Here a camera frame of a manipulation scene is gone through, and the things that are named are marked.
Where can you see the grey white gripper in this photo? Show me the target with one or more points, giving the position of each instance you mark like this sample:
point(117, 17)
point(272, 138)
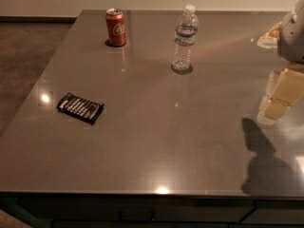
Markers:
point(293, 37)

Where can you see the clear plastic water bottle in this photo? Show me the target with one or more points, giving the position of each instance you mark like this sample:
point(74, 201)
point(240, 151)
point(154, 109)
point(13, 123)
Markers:
point(185, 37)

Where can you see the red coca-cola can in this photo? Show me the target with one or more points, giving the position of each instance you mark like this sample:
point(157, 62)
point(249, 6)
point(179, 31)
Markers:
point(115, 27)

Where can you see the black rxbar chocolate wrapper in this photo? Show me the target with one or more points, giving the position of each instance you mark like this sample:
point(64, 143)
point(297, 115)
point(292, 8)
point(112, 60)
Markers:
point(80, 108)

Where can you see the dark drawer front with handle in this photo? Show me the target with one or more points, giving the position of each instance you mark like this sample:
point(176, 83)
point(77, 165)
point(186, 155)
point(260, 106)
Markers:
point(142, 209)

